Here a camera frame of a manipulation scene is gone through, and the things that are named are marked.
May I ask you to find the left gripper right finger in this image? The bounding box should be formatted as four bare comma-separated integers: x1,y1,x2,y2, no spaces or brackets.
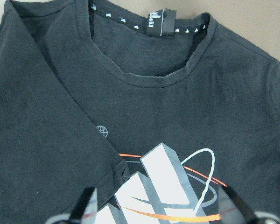
218,186,256,224

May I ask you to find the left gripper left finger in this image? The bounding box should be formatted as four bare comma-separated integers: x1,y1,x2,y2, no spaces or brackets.
69,187,98,224

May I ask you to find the black graphic t-shirt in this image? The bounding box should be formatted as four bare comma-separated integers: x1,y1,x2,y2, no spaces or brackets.
0,0,280,224

